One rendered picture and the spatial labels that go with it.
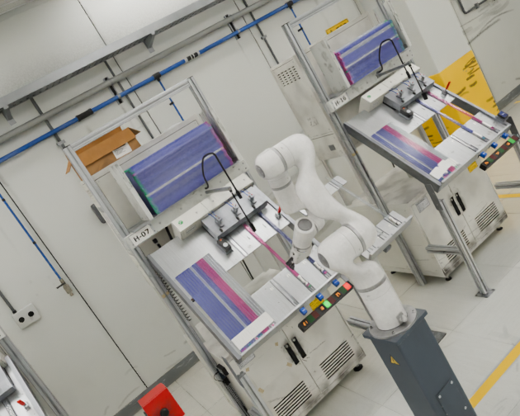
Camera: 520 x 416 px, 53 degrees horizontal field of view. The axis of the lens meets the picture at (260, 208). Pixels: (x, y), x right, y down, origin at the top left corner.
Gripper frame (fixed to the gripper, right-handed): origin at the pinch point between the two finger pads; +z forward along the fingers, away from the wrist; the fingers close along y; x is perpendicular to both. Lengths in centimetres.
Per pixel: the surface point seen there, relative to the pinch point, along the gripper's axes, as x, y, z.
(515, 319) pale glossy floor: -84, 79, 39
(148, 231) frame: 65, -42, 10
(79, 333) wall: 117, -97, 160
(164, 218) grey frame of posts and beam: 66, -32, 9
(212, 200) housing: 59, -6, 9
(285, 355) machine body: -17, -19, 57
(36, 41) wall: 268, -8, 32
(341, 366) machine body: -38, 5, 76
